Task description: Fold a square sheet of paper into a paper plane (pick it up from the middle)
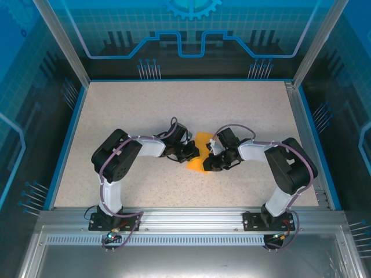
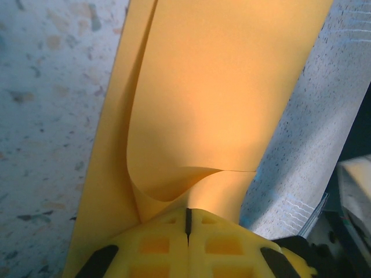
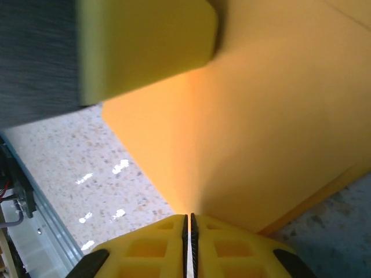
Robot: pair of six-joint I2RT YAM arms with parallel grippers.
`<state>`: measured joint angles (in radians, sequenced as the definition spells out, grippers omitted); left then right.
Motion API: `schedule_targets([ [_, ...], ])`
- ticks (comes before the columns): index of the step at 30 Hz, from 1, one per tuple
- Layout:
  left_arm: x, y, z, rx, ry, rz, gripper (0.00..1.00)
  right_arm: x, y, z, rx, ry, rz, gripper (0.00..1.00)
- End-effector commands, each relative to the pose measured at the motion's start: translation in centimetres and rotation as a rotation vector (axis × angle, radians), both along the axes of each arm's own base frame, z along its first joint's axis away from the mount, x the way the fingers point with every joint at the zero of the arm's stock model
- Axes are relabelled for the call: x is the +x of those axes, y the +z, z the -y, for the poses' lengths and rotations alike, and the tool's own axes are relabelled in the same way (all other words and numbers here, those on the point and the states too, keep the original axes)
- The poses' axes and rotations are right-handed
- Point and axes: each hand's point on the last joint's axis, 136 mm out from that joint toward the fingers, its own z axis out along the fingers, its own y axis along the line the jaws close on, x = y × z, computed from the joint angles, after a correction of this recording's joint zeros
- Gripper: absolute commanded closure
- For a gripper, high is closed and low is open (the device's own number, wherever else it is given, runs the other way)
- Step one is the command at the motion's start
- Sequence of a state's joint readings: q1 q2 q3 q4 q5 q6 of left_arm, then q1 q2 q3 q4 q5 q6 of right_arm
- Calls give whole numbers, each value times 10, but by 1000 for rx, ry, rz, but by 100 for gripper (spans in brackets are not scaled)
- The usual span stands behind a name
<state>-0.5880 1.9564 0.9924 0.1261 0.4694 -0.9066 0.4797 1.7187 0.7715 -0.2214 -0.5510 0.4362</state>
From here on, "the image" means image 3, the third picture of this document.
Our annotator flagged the aluminium mounting rail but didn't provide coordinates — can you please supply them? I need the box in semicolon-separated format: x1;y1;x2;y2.
0;127;86;278

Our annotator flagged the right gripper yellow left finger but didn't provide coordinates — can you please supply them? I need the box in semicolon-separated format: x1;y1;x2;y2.
66;213;189;278

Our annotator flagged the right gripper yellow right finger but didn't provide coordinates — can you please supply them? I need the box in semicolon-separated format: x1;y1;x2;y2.
190;213;316;278

